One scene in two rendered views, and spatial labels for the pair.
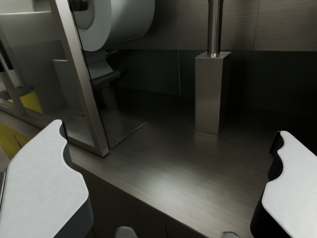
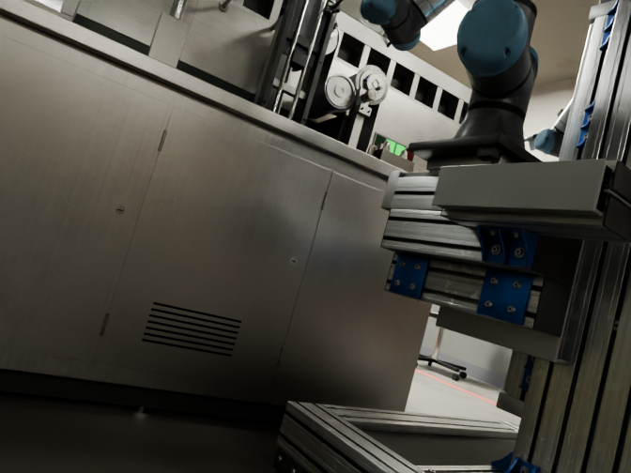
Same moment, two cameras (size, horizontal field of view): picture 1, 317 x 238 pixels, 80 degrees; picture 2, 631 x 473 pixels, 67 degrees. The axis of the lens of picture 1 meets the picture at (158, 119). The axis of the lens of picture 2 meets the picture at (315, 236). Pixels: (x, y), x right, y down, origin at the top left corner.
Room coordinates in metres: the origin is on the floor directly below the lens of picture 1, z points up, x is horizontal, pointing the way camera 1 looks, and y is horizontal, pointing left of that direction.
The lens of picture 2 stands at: (-0.60, 0.89, 0.49)
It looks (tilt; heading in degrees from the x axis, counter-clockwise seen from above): 5 degrees up; 295
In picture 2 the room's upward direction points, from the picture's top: 16 degrees clockwise
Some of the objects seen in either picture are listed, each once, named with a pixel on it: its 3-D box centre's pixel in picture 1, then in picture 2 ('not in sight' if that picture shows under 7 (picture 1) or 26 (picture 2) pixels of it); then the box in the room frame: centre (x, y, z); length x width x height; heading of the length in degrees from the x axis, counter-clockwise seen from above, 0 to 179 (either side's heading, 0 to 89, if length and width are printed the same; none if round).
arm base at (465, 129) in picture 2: not in sight; (490, 135); (-0.46, -0.09, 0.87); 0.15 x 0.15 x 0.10
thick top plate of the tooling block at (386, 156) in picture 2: not in sight; (368, 167); (0.12, -0.95, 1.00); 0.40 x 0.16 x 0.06; 143
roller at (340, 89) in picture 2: not in sight; (324, 98); (0.27, -0.69, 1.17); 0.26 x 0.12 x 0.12; 143
